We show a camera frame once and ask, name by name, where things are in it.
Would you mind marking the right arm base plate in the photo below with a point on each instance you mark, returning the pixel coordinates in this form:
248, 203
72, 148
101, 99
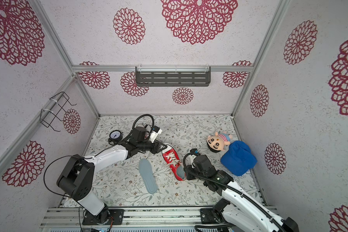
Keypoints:
211, 216

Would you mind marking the grey wall shelf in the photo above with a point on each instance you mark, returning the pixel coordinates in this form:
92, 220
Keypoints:
172, 77

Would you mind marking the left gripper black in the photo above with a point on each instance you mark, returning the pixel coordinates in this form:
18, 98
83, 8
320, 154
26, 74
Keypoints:
156, 147

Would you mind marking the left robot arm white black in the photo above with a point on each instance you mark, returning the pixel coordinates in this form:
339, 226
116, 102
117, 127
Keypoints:
77, 176

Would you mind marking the black wire wall rack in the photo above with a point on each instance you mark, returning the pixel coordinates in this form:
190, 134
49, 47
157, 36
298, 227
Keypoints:
51, 113

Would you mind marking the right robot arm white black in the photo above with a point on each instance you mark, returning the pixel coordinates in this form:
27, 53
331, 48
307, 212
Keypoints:
236, 207

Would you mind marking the blue cap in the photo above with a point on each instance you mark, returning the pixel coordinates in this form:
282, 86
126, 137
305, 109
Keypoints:
238, 159

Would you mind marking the plush doll head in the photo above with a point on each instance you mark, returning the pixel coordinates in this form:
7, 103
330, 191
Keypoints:
217, 142

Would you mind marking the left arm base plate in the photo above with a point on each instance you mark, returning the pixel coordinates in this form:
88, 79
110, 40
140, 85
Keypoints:
113, 217

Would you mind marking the light blue insole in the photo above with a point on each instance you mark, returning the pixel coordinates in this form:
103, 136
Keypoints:
181, 173
145, 170

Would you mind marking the black pressure gauge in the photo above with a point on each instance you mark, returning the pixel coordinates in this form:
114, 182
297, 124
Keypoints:
115, 137

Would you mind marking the aluminium front rail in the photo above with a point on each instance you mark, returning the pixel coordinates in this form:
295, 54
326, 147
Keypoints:
166, 216

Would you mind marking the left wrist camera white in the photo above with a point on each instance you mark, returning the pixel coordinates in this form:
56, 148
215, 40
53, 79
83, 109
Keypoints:
154, 133

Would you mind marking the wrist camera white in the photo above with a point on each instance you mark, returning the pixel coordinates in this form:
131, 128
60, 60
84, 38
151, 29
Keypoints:
194, 152
154, 133

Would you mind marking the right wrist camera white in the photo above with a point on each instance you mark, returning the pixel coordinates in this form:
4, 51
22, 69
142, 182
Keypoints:
194, 152

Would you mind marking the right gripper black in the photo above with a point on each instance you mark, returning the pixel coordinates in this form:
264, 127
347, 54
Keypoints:
188, 171

